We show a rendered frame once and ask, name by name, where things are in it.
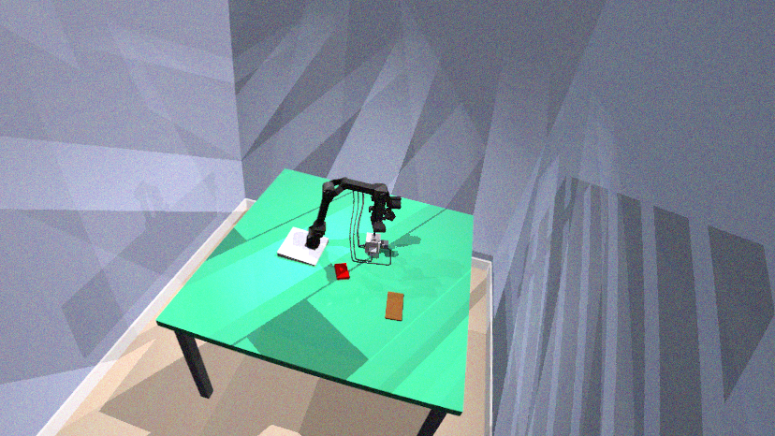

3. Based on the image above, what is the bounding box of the red rectangular block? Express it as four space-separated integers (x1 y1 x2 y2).
334 263 349 281

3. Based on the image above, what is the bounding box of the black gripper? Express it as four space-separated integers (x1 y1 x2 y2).
369 206 387 233

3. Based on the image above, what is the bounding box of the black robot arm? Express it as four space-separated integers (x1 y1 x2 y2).
305 177 402 250

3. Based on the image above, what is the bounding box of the brown flat rectangular board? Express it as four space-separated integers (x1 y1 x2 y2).
385 291 403 321

